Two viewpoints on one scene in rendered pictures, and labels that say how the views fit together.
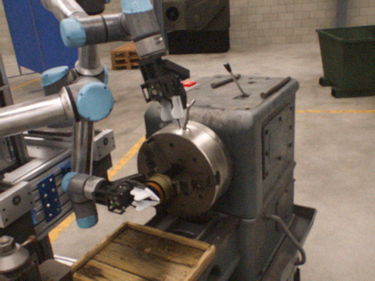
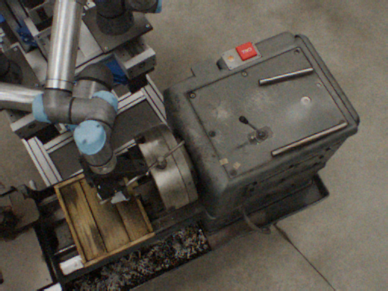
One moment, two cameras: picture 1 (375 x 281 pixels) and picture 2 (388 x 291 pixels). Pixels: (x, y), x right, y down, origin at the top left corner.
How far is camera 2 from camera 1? 1.37 m
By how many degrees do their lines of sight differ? 52
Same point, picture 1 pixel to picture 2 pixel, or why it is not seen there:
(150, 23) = (95, 160)
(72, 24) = (39, 113)
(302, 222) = (311, 192)
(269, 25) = not seen: outside the picture
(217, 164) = (173, 202)
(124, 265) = (93, 204)
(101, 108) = not seen: hidden behind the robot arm
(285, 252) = (264, 215)
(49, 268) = (27, 208)
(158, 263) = (113, 218)
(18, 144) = not seen: hidden behind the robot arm
